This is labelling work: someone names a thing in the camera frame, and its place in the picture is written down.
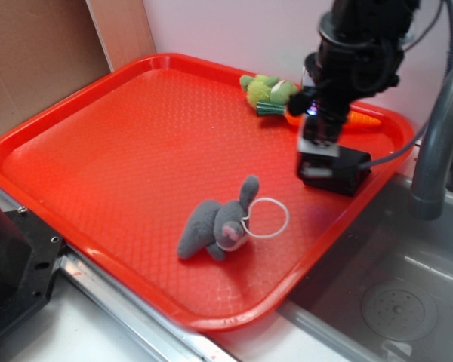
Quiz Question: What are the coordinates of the orange plastic carrot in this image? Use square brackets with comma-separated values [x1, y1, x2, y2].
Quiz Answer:
[256, 100, 383, 128]

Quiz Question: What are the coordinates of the metal rail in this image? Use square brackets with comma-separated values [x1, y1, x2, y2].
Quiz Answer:
[0, 176, 235, 362]

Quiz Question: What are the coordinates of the red plastic tray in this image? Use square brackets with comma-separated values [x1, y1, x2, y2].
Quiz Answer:
[0, 54, 402, 332]

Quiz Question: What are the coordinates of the grey faucet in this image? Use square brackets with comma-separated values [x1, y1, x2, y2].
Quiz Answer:
[408, 69, 453, 220]

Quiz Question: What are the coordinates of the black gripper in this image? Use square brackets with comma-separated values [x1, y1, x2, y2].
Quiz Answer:
[288, 67, 354, 179]

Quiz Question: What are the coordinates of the grey plastic sink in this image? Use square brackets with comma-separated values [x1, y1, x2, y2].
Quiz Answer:
[279, 173, 453, 362]

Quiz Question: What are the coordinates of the green plush toy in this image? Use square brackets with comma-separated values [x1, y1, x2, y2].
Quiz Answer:
[239, 75, 299, 108]

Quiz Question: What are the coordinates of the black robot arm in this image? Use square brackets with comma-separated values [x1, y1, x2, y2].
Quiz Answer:
[287, 1, 420, 182]

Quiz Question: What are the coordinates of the brown cardboard sheet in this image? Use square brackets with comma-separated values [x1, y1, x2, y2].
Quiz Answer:
[0, 1, 109, 136]

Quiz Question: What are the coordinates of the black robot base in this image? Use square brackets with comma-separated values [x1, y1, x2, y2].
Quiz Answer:
[0, 208, 63, 338]

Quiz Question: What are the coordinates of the black box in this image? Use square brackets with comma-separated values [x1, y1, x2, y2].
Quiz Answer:
[298, 146, 371, 197]

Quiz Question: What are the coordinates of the grey plush bunny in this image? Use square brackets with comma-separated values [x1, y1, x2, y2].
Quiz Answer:
[177, 174, 291, 262]

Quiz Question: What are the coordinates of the grey cable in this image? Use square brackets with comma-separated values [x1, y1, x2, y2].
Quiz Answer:
[358, 0, 453, 169]

